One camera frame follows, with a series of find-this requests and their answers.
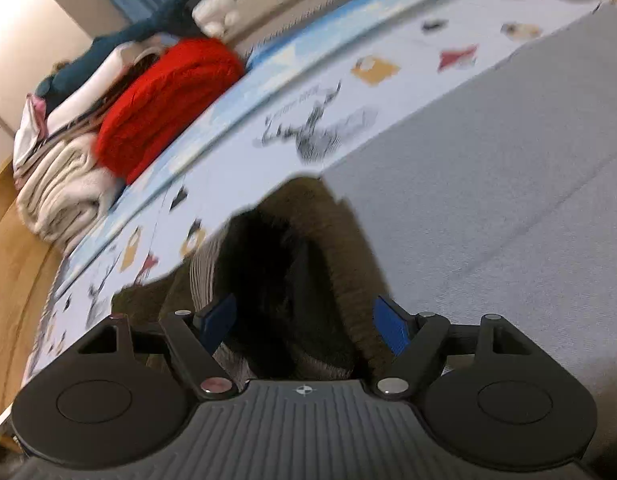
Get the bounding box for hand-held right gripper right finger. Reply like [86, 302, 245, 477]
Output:
[371, 294, 533, 401]

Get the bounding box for olive brown pants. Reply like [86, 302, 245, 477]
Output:
[111, 175, 405, 386]

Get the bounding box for red folded blanket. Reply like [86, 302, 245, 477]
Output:
[95, 37, 246, 186]

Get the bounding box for white plush toy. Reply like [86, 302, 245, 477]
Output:
[192, 0, 240, 38]

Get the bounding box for wooden bed frame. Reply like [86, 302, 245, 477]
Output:
[0, 157, 64, 453]

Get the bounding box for grey bed sheet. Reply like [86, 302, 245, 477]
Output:
[321, 2, 617, 461]

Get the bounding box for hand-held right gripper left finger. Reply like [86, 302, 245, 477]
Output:
[78, 292, 239, 401]

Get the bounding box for white pink folded cloth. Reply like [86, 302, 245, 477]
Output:
[12, 42, 172, 173]

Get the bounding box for cream folded blanket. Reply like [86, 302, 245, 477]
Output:
[16, 132, 126, 248]

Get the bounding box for blue shark plush toy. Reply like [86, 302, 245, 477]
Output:
[34, 0, 205, 103]

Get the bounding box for printed bed sheet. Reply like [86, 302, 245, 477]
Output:
[26, 0, 617, 381]

